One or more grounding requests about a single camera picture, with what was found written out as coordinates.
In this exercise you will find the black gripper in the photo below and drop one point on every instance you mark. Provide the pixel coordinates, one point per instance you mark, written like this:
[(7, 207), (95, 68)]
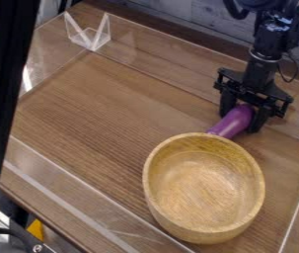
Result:
[(236, 90)]

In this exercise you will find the purple toy eggplant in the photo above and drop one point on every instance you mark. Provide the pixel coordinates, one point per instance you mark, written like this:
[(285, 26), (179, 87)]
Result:
[(234, 122)]

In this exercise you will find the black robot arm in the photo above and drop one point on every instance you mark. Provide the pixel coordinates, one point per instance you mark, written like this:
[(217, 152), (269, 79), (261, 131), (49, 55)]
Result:
[(276, 37)]

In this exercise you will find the brown wooden bowl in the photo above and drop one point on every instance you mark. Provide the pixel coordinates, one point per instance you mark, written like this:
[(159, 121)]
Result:
[(204, 186)]

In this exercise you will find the yellow tag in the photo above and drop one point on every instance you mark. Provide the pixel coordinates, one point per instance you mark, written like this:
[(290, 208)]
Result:
[(37, 229)]

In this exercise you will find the clear acrylic corner bracket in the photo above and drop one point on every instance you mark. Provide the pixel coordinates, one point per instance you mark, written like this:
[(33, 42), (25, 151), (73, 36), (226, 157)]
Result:
[(89, 38)]

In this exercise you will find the clear acrylic front wall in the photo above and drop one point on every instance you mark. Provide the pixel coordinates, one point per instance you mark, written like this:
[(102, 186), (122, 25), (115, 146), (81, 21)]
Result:
[(95, 223)]

